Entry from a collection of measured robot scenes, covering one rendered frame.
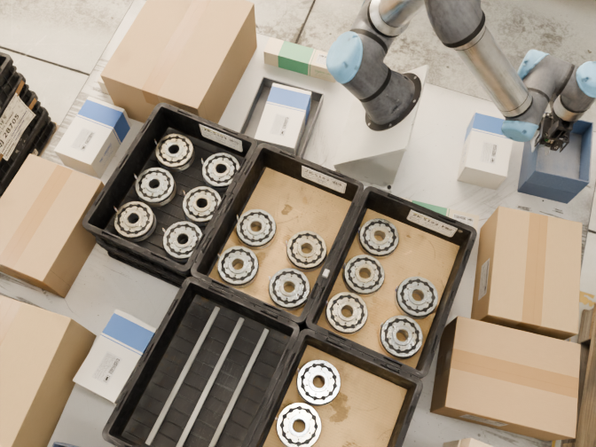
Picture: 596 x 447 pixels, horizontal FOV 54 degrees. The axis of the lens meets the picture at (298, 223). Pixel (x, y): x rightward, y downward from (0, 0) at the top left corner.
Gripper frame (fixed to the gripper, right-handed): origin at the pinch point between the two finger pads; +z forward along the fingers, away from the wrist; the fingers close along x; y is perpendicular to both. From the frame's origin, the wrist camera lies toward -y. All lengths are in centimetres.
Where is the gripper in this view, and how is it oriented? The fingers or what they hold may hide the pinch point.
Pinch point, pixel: (537, 143)
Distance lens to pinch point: 181.9
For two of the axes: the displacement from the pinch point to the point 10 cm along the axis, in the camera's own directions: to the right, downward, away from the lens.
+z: -0.2, 3.8, 9.3
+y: -2.4, 9.0, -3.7
